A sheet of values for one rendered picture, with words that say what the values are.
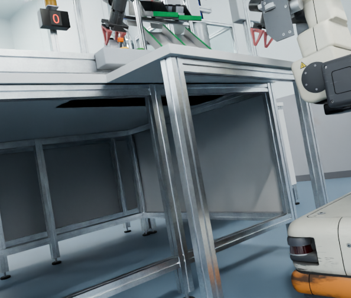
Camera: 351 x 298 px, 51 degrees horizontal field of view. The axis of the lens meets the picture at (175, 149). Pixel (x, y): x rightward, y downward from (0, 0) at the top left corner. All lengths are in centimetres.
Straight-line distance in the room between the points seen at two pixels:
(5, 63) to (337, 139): 401
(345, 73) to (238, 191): 114
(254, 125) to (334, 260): 102
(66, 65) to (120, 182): 201
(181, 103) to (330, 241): 59
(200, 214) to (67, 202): 209
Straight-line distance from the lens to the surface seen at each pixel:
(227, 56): 129
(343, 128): 471
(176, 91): 108
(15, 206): 295
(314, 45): 138
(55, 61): 134
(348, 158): 472
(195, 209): 108
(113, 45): 167
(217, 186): 229
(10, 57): 130
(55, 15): 173
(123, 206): 324
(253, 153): 206
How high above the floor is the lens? 53
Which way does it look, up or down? 2 degrees up
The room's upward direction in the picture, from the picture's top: 10 degrees counter-clockwise
